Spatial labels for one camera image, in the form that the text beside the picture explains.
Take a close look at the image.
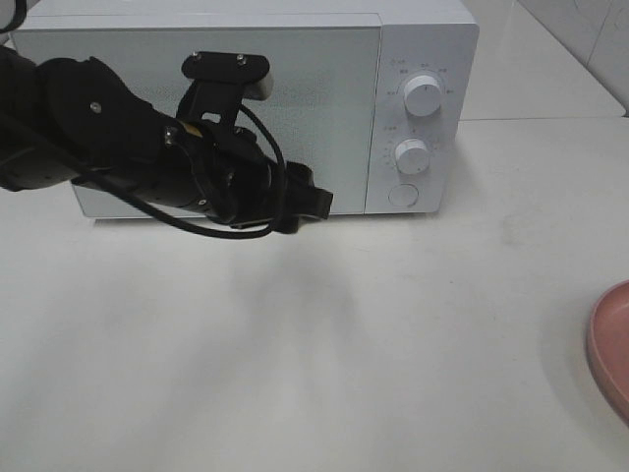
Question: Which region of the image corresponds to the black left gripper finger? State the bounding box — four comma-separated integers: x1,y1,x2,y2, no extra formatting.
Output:
283,161,333,219
274,212,303,235

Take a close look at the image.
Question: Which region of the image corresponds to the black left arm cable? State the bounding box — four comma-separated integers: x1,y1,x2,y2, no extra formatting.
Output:
0,0,288,241

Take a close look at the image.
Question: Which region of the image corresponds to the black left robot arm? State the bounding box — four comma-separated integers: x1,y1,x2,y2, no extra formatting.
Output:
1,47,333,240

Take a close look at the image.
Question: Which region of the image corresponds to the pink round plate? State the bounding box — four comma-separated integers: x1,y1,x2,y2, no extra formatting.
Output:
586,280,628,424

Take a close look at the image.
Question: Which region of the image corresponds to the round white door release button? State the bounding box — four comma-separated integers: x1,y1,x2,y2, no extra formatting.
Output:
388,184,420,208

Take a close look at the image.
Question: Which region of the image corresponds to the white microwave door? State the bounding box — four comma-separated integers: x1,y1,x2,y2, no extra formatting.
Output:
14,28,379,214

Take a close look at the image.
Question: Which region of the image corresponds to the white microwave knob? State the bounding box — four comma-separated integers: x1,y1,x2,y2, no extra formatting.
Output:
403,74,443,117
394,139,431,175

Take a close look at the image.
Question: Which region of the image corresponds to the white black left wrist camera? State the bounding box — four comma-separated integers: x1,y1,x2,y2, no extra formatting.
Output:
176,51,273,128

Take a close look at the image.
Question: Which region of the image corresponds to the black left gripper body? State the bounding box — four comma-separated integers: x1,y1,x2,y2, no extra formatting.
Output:
196,122,288,231

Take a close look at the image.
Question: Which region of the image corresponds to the white microwave oven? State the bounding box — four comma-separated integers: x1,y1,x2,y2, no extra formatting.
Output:
11,1,480,214

